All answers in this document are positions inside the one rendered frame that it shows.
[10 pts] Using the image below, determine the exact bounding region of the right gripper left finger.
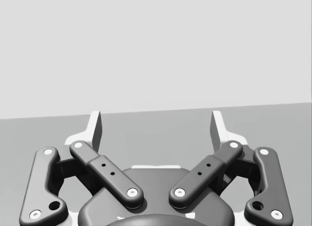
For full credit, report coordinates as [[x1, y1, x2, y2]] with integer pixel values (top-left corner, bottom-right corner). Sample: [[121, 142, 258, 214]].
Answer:
[[19, 110, 144, 226]]

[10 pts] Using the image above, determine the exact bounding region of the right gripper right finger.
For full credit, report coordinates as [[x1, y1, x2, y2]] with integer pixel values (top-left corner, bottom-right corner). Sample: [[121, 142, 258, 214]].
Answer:
[[168, 110, 294, 226]]

